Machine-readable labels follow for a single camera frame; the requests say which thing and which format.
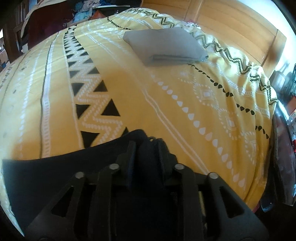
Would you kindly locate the dark wooden wardrobe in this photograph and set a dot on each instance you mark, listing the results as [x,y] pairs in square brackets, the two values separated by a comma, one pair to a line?
[13,14]

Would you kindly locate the maroon blanket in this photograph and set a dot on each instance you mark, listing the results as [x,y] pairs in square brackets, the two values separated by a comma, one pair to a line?
[46,21]

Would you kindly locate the yellow patterned bedspread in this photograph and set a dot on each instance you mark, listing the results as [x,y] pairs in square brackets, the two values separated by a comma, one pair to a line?
[84,86]

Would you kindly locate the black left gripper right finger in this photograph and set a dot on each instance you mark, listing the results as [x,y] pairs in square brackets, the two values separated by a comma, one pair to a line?
[204,207]

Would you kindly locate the folded grey cloth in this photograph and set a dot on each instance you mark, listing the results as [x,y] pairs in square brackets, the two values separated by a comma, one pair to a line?
[172,46]

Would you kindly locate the dark blue denim pants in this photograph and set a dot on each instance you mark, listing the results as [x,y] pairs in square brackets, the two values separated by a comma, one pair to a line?
[31,184]

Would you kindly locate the wooden headboard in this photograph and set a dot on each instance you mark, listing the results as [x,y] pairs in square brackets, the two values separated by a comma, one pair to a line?
[231,22]

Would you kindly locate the cluttered dark side table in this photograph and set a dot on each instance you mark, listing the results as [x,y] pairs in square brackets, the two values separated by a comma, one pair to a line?
[280,188]

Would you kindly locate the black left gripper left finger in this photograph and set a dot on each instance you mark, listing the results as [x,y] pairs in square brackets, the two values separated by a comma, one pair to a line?
[80,211]

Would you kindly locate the pile of assorted clothes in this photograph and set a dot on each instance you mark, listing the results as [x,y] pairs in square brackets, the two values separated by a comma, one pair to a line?
[84,10]

